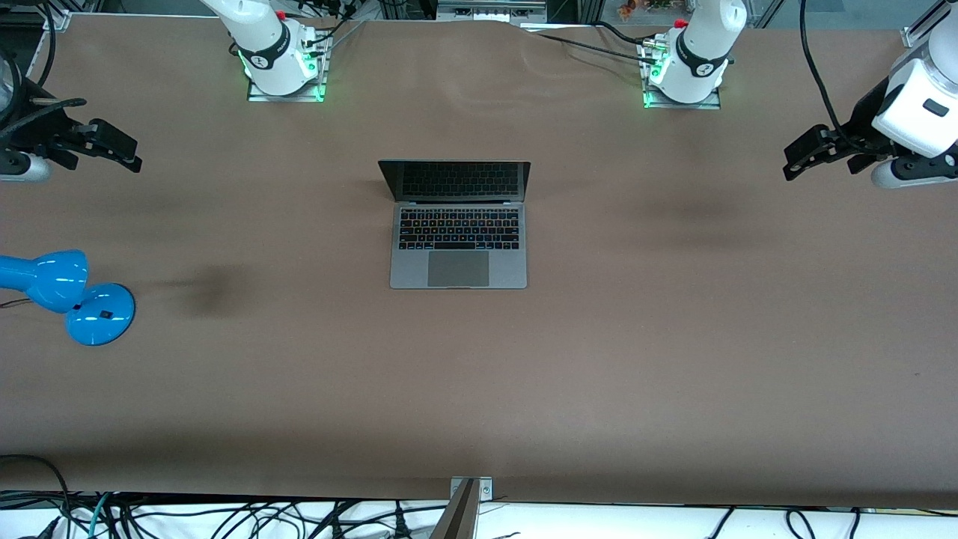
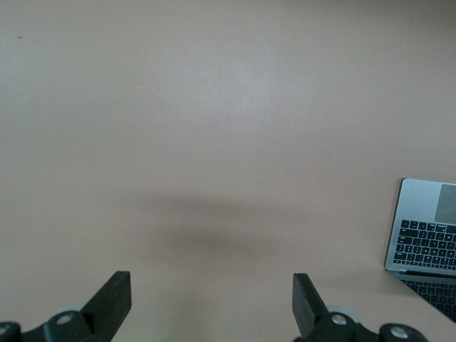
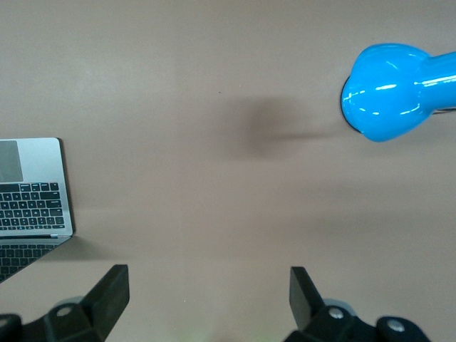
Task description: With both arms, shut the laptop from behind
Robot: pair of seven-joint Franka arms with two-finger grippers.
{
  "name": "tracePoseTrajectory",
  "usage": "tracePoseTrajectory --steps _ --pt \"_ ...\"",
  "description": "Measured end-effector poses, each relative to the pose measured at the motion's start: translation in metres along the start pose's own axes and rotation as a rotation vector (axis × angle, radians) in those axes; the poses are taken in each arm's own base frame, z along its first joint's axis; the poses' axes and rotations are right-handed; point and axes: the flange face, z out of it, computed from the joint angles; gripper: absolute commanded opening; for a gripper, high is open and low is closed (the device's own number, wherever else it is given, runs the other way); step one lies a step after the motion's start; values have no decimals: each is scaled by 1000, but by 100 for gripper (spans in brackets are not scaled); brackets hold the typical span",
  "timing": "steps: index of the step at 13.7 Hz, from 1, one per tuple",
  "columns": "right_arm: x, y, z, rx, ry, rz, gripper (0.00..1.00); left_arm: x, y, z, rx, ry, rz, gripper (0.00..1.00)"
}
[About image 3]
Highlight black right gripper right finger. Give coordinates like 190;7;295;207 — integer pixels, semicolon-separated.
284;266;432;342

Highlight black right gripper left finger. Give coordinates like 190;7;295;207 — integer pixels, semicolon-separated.
21;264;130;342

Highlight silver grey laptop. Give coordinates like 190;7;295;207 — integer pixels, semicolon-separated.
0;137;76;284

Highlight blue desk lamp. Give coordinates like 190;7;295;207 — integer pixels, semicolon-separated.
338;43;456;143

